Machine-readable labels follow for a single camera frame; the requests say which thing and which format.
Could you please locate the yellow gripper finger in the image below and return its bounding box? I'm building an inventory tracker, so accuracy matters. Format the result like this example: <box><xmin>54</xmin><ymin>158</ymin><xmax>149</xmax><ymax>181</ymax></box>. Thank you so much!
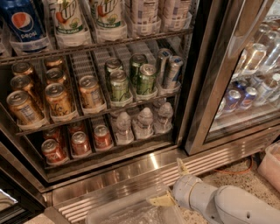
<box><xmin>177</xmin><ymin>158</ymin><xmax>189</xmax><ymax>176</ymax></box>
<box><xmin>146</xmin><ymin>191</ymin><xmax>176</xmax><ymax>207</ymax></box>

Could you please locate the clear water bottle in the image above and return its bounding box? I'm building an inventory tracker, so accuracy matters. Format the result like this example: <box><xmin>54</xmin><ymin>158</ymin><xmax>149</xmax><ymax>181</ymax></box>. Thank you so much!
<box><xmin>154</xmin><ymin>102</ymin><xmax>173</xmax><ymax>133</ymax></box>
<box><xmin>132</xmin><ymin>108</ymin><xmax>153</xmax><ymax>139</ymax></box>
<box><xmin>115</xmin><ymin>112</ymin><xmax>134</xmax><ymax>145</ymax></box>

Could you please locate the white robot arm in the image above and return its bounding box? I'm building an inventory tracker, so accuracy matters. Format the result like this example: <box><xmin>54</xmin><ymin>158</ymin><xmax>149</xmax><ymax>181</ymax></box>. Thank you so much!
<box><xmin>147</xmin><ymin>158</ymin><xmax>280</xmax><ymax>224</ymax></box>

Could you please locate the glass fridge door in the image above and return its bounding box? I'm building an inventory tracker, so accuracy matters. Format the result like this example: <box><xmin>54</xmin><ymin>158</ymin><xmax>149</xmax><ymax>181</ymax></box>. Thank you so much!
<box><xmin>185</xmin><ymin>0</ymin><xmax>279</xmax><ymax>155</ymax></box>

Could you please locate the white labelled bottle right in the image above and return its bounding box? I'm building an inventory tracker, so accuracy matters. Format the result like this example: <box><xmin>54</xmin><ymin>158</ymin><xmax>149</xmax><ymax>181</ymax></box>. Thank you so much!
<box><xmin>160</xmin><ymin>0</ymin><xmax>191</xmax><ymax>20</ymax></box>

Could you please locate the white labelled bottle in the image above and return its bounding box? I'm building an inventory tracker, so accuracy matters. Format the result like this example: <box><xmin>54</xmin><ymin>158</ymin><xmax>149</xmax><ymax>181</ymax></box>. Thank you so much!
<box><xmin>125</xmin><ymin>0</ymin><xmax>158</xmax><ymax>25</ymax></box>
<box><xmin>160</xmin><ymin>0</ymin><xmax>191</xmax><ymax>20</ymax></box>

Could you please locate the white labelled bottle left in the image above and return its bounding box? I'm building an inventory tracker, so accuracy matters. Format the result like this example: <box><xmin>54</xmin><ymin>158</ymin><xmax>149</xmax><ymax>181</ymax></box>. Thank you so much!
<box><xmin>125</xmin><ymin>0</ymin><xmax>158</xmax><ymax>25</ymax></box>

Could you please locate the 7up bottle right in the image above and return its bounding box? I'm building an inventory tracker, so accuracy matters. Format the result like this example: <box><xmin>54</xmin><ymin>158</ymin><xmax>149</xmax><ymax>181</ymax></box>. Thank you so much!
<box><xmin>89</xmin><ymin>0</ymin><xmax>122</xmax><ymax>29</ymax></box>

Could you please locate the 7up bottle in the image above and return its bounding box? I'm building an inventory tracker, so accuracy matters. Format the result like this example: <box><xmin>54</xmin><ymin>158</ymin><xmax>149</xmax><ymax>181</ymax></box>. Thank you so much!
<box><xmin>47</xmin><ymin>0</ymin><xmax>85</xmax><ymax>35</ymax></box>
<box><xmin>89</xmin><ymin>0</ymin><xmax>122</xmax><ymax>29</ymax></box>

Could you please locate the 7up bottle left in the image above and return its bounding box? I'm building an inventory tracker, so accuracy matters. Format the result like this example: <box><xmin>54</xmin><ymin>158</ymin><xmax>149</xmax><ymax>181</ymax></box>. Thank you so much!
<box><xmin>47</xmin><ymin>0</ymin><xmax>85</xmax><ymax>35</ymax></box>

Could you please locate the blue pepsi bottle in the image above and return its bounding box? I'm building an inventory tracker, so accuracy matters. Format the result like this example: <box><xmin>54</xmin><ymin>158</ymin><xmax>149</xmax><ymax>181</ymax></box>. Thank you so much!
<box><xmin>0</xmin><ymin>0</ymin><xmax>46</xmax><ymax>42</ymax></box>

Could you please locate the clear plastic bin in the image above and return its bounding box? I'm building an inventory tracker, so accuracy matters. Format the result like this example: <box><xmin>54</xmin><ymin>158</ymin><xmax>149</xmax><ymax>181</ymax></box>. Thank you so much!
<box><xmin>85</xmin><ymin>184</ymin><xmax>185</xmax><ymax>224</ymax></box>

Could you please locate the red can front right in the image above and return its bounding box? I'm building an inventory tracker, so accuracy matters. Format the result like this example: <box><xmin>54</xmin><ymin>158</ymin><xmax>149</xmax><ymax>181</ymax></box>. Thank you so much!
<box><xmin>94</xmin><ymin>125</ymin><xmax>112</xmax><ymax>150</ymax></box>

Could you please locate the red can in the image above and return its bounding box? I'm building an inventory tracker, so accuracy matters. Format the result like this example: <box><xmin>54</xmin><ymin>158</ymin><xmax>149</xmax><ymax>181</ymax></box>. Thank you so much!
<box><xmin>67</xmin><ymin>121</ymin><xmax>86</xmax><ymax>136</ymax></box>
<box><xmin>71</xmin><ymin>131</ymin><xmax>91</xmax><ymax>155</ymax></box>
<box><xmin>94</xmin><ymin>125</ymin><xmax>112</xmax><ymax>150</ymax></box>
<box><xmin>43</xmin><ymin>128</ymin><xmax>65</xmax><ymax>146</ymax></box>
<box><xmin>41</xmin><ymin>139</ymin><xmax>67</xmax><ymax>163</ymax></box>

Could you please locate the blue pepsi can left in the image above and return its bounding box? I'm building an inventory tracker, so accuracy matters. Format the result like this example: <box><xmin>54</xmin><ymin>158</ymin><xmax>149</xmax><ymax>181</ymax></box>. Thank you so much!
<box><xmin>224</xmin><ymin>89</ymin><xmax>241</xmax><ymax>113</ymax></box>

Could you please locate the blue pepsi can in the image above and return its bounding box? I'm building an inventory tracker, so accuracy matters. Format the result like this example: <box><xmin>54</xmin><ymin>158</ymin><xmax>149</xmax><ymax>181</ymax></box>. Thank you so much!
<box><xmin>239</xmin><ymin>87</ymin><xmax>257</xmax><ymax>110</ymax></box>
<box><xmin>224</xmin><ymin>89</ymin><xmax>241</xmax><ymax>113</ymax></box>

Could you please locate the green can front right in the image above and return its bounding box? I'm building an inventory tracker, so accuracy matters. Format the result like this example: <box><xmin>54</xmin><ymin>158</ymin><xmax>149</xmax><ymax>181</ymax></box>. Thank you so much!
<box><xmin>136</xmin><ymin>64</ymin><xmax>156</xmax><ymax>95</ymax></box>

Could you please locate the green can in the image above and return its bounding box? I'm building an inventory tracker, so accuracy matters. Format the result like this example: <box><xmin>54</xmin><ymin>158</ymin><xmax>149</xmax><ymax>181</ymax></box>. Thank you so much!
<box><xmin>136</xmin><ymin>64</ymin><xmax>156</xmax><ymax>95</ymax></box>
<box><xmin>110</xmin><ymin>70</ymin><xmax>129</xmax><ymax>102</ymax></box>
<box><xmin>129</xmin><ymin>53</ymin><xmax>148</xmax><ymax>86</ymax></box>
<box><xmin>104</xmin><ymin>57</ymin><xmax>123</xmax><ymax>88</ymax></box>

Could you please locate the blue pepsi can right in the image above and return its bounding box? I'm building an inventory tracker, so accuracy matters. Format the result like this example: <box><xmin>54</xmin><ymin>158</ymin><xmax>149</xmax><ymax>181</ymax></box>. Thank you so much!
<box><xmin>239</xmin><ymin>87</ymin><xmax>257</xmax><ymax>110</ymax></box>

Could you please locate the red can front middle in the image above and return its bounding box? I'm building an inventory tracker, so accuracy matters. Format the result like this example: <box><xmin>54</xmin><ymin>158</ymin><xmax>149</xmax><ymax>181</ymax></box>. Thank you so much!
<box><xmin>71</xmin><ymin>131</ymin><xmax>91</xmax><ymax>155</ymax></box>

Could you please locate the green can front left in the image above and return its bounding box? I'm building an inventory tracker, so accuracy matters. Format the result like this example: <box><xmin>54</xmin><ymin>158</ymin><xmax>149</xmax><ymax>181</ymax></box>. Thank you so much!
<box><xmin>110</xmin><ymin>70</ymin><xmax>129</xmax><ymax>102</ymax></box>

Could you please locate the silver slim can right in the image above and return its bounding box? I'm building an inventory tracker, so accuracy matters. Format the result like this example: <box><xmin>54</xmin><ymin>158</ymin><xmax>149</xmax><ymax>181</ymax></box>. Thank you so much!
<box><xmin>163</xmin><ymin>55</ymin><xmax>184</xmax><ymax>89</ymax></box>

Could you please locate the silver slim can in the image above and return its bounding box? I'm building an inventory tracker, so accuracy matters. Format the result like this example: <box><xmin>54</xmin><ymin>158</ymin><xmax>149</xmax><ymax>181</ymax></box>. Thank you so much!
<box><xmin>157</xmin><ymin>48</ymin><xmax>172</xmax><ymax>84</ymax></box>
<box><xmin>163</xmin><ymin>55</ymin><xmax>184</xmax><ymax>89</ymax></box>

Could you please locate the silver slim can left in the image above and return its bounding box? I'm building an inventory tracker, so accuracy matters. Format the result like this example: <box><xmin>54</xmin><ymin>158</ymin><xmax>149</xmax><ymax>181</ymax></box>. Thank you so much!
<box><xmin>157</xmin><ymin>48</ymin><xmax>172</xmax><ymax>84</ymax></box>

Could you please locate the green can back right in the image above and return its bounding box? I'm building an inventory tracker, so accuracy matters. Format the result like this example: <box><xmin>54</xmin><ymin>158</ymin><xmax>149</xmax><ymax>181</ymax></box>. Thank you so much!
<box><xmin>129</xmin><ymin>53</ymin><xmax>148</xmax><ymax>86</ymax></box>

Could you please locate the red can back middle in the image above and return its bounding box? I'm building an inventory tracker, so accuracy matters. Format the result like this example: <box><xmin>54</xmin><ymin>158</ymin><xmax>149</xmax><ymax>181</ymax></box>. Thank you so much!
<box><xmin>67</xmin><ymin>121</ymin><xmax>86</xmax><ymax>136</ymax></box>

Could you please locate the gold can third row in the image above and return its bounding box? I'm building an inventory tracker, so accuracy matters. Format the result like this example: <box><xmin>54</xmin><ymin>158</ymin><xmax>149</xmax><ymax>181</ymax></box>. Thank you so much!
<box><xmin>79</xmin><ymin>75</ymin><xmax>103</xmax><ymax>109</ymax></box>

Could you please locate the red can front left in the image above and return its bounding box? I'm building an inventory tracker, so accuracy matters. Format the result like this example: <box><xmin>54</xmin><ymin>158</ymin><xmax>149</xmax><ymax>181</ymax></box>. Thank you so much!
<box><xmin>41</xmin><ymin>139</ymin><xmax>67</xmax><ymax>163</ymax></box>

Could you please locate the green can back left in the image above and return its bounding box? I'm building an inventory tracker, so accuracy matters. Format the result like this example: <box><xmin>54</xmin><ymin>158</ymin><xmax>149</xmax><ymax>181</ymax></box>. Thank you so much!
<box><xmin>104</xmin><ymin>57</ymin><xmax>123</xmax><ymax>88</ymax></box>

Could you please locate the red can back left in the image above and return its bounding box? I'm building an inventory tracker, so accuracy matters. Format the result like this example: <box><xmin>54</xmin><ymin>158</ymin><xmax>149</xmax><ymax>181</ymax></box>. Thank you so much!
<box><xmin>43</xmin><ymin>128</ymin><xmax>65</xmax><ymax>146</ymax></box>

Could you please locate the gold can front second row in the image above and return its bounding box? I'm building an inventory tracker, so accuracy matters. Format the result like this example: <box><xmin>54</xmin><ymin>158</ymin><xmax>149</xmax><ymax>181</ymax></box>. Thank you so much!
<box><xmin>45</xmin><ymin>83</ymin><xmax>73</xmax><ymax>116</ymax></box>

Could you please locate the gold can second row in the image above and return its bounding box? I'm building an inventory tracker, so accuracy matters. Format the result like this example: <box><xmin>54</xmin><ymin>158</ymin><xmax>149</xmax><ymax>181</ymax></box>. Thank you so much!
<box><xmin>44</xmin><ymin>56</ymin><xmax>64</xmax><ymax>69</ymax></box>
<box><xmin>46</xmin><ymin>67</ymin><xmax>67</xmax><ymax>87</ymax></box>
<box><xmin>45</xmin><ymin>83</ymin><xmax>73</xmax><ymax>116</ymax></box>

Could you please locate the gold can middle second row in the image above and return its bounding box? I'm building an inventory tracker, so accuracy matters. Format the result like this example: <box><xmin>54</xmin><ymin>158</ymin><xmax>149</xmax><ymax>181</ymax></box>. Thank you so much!
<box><xmin>46</xmin><ymin>67</ymin><xmax>67</xmax><ymax>87</ymax></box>

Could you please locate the gold can back second row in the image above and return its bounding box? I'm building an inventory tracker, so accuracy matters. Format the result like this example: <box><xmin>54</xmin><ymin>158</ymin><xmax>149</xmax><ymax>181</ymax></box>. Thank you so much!
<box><xmin>44</xmin><ymin>56</ymin><xmax>64</xmax><ymax>69</ymax></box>

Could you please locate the gold can front left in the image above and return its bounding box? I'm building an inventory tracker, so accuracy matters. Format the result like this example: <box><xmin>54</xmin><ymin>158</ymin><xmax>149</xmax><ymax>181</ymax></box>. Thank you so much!
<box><xmin>6</xmin><ymin>90</ymin><xmax>45</xmax><ymax>125</ymax></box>

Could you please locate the gold can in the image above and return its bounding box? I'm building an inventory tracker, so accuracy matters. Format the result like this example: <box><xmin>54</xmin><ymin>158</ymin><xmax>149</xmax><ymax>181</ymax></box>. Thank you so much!
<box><xmin>11</xmin><ymin>62</ymin><xmax>38</xmax><ymax>81</ymax></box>
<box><xmin>10</xmin><ymin>75</ymin><xmax>44</xmax><ymax>110</ymax></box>
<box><xmin>6</xmin><ymin>90</ymin><xmax>45</xmax><ymax>125</ymax></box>

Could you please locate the gold can middle left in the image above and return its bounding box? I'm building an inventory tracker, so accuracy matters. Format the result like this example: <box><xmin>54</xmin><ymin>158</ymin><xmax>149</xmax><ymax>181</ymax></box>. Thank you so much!
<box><xmin>10</xmin><ymin>75</ymin><xmax>44</xmax><ymax>110</ymax></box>

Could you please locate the gold can back left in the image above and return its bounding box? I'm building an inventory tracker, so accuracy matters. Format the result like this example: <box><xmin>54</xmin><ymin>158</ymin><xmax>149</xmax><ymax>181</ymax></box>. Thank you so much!
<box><xmin>11</xmin><ymin>62</ymin><xmax>38</xmax><ymax>81</ymax></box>

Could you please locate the orange cable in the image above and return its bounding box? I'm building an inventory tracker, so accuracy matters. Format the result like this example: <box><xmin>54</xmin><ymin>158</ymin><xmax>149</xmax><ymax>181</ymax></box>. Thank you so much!
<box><xmin>213</xmin><ymin>156</ymin><xmax>255</xmax><ymax>176</ymax></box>

